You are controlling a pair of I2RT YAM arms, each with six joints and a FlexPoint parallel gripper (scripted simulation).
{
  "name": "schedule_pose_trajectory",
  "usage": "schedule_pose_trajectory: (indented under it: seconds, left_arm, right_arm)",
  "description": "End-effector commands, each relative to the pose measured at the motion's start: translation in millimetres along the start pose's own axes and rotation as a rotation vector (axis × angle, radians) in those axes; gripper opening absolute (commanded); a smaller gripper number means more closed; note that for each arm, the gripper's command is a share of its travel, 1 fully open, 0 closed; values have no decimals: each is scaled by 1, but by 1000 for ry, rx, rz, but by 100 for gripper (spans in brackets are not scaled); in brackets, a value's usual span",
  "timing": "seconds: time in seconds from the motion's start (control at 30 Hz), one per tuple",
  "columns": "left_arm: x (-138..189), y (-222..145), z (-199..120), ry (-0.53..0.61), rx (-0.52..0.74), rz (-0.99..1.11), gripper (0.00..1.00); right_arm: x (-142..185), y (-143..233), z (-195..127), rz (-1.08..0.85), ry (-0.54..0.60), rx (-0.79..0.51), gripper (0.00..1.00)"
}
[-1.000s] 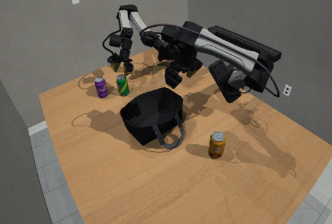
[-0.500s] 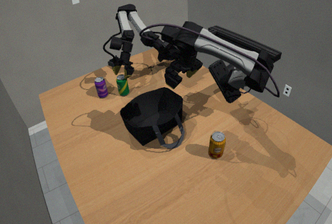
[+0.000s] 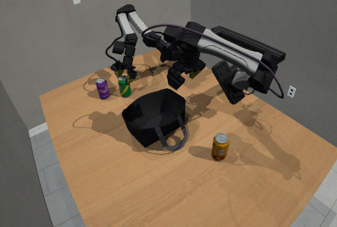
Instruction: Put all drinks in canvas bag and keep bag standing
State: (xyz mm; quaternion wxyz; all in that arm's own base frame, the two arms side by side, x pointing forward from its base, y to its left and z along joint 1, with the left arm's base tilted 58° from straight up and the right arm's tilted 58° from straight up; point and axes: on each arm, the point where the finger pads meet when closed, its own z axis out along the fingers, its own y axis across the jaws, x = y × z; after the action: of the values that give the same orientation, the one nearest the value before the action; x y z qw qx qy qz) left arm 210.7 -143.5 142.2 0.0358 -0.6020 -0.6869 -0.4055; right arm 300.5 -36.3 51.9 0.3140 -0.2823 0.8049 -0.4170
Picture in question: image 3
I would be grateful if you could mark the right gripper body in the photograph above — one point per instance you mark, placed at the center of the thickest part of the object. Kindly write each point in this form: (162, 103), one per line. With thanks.
(129, 62)

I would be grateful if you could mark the green and yellow drink can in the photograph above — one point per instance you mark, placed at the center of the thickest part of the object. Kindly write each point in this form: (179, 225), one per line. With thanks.
(124, 87)

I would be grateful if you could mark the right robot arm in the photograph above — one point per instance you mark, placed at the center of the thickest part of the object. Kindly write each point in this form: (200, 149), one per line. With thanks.
(124, 15)

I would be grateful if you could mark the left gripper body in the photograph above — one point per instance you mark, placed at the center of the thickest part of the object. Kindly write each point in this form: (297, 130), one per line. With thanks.
(187, 64)

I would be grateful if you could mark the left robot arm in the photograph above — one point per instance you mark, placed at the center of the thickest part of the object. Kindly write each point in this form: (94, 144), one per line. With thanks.
(210, 43)

